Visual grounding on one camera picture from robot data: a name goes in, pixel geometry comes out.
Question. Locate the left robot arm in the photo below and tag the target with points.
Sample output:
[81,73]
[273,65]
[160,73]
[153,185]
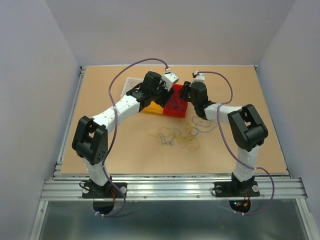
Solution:
[90,140]

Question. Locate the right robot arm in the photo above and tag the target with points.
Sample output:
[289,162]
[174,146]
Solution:
[249,133]

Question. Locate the yellow plastic bin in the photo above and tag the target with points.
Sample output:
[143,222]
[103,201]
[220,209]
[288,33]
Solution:
[153,108]

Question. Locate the red plastic bin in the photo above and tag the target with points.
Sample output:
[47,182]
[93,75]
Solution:
[176,107]

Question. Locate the white plastic bin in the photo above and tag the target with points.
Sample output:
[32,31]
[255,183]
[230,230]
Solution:
[131,82]

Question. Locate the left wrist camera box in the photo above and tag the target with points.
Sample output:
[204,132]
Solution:
[170,78]

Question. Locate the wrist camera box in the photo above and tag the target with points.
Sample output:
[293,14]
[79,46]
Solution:
[170,78]
[198,77]

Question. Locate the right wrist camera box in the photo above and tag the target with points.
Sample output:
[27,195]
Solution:
[198,77]

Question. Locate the aluminium mounting rail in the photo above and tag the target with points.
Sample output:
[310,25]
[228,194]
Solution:
[166,187]

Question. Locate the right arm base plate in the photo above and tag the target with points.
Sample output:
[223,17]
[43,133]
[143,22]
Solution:
[232,189]

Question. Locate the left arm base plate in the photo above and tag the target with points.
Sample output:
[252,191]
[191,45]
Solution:
[90,190]

